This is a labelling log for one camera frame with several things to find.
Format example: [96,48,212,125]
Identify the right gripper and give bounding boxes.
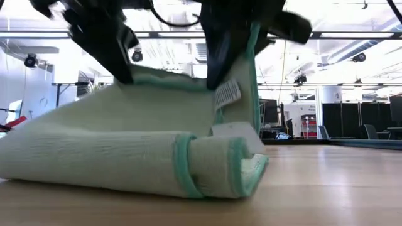
[200,0,283,91]

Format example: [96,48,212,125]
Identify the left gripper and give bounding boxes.
[30,0,151,85]

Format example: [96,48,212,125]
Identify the mint towel with teal edge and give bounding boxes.
[0,21,269,199]

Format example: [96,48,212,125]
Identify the spiky green artificial plant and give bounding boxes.
[80,72,104,92]

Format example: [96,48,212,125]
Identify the large black monitor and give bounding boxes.
[259,99,279,125]

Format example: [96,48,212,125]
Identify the white column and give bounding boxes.
[315,85,343,139]

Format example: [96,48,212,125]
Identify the white and red shelf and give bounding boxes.
[300,114,317,139]

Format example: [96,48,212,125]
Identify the black partition panels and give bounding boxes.
[322,95,402,139]

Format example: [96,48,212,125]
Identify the tilted computer monitor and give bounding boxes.
[6,99,24,123]

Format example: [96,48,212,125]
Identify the dark office chair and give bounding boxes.
[364,124,390,141]

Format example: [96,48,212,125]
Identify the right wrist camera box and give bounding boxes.
[269,11,313,45]

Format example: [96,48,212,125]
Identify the black overhead frame bar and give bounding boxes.
[0,30,402,40]

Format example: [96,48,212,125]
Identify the black table edge rail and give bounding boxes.
[262,137,402,151]

